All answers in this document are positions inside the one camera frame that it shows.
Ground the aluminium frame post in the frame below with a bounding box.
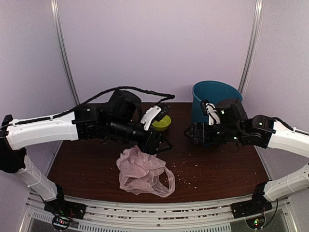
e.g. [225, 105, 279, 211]
[238, 0, 265, 97]
[50, 0, 80, 105]

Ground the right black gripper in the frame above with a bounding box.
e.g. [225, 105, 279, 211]
[184, 122, 243, 144]

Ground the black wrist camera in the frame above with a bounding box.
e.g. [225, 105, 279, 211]
[140, 104, 170, 131]
[200, 100, 220, 126]

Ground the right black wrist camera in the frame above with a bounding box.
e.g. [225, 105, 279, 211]
[200, 100, 220, 126]

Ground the aluminium front rail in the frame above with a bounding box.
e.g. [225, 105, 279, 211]
[24, 190, 292, 232]

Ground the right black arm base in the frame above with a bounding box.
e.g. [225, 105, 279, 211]
[231, 182, 272, 230]

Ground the green plastic bowl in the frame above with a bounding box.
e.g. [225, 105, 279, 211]
[152, 115, 171, 131]

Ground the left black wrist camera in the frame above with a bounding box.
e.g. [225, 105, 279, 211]
[140, 104, 170, 131]

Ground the pink plastic trash bag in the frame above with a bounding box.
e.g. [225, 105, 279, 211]
[116, 146, 176, 198]

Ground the right aluminium frame post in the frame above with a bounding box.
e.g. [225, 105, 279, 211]
[238, 0, 265, 97]

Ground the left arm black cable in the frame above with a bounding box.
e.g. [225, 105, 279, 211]
[50, 86, 176, 119]

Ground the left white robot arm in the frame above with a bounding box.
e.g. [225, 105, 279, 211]
[0, 104, 173, 215]

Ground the left aluminium frame post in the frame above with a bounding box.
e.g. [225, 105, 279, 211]
[50, 0, 80, 105]

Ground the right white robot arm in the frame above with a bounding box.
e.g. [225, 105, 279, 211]
[183, 115, 309, 214]

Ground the blue plastic trash bin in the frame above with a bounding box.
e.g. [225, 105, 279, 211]
[192, 81, 247, 127]

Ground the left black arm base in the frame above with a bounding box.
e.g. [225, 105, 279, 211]
[43, 200, 86, 231]

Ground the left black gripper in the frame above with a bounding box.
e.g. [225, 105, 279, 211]
[107, 117, 173, 156]

